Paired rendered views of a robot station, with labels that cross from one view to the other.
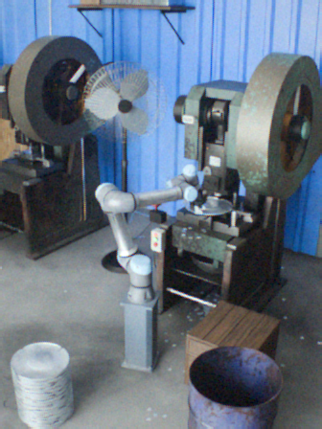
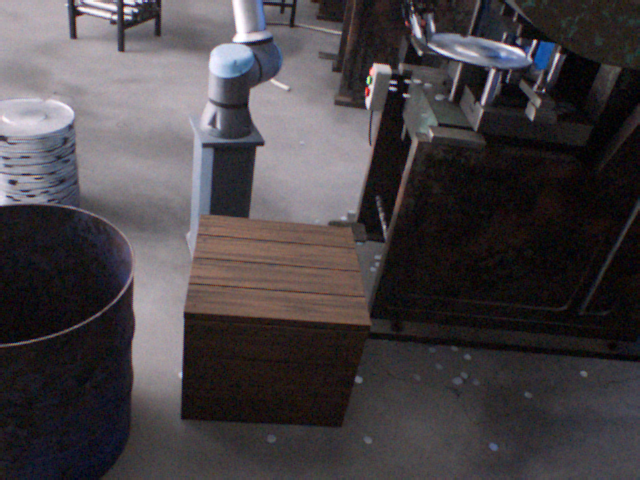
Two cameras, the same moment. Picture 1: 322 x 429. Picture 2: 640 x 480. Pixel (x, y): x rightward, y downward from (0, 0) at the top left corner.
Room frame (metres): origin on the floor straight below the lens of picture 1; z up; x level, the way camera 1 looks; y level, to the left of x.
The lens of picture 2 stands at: (1.66, -1.30, 1.21)
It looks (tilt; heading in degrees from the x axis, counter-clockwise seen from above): 34 degrees down; 48
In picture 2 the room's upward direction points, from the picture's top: 11 degrees clockwise
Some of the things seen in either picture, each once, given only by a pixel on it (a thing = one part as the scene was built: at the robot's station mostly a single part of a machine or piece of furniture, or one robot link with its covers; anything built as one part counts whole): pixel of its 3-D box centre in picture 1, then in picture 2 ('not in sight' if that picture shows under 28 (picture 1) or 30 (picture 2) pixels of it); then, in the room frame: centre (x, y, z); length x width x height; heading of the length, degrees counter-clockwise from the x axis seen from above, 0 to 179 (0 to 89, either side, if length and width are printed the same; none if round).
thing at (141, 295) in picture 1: (141, 288); (227, 112); (2.50, 0.10, 0.50); 0.15 x 0.15 x 0.10
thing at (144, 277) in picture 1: (140, 269); (232, 72); (2.50, 0.10, 0.62); 0.13 x 0.12 x 0.14; 27
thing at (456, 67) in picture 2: (204, 218); (453, 72); (2.98, -0.27, 0.72); 0.25 x 0.14 x 0.14; 146
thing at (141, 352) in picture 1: (141, 329); (221, 193); (2.50, 0.10, 0.23); 0.19 x 0.19 x 0.45; 74
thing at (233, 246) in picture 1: (261, 250); (559, 218); (3.09, -0.67, 0.45); 0.92 x 0.12 x 0.90; 146
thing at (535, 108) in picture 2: (241, 210); (539, 90); (3.03, -0.51, 0.76); 0.17 x 0.06 x 0.10; 56
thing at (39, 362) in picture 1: (39, 360); (25, 116); (2.05, 0.59, 0.33); 0.29 x 0.29 x 0.01
